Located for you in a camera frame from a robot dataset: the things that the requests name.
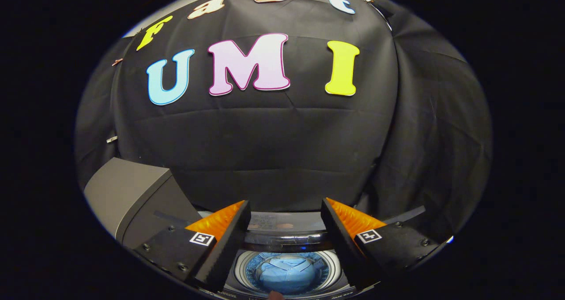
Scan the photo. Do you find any light blue polo shirt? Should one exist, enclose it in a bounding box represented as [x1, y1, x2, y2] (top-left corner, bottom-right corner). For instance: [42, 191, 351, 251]
[257, 255, 316, 294]

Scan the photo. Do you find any grey washing machine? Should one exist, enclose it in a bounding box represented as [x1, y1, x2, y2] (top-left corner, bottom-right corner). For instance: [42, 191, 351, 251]
[196, 205, 429, 300]

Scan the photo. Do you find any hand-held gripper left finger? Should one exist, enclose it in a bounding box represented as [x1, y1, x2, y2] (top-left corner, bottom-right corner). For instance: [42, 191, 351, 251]
[132, 200, 251, 293]

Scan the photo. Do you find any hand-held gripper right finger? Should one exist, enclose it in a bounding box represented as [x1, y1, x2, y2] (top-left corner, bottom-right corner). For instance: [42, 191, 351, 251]
[321, 198, 442, 292]

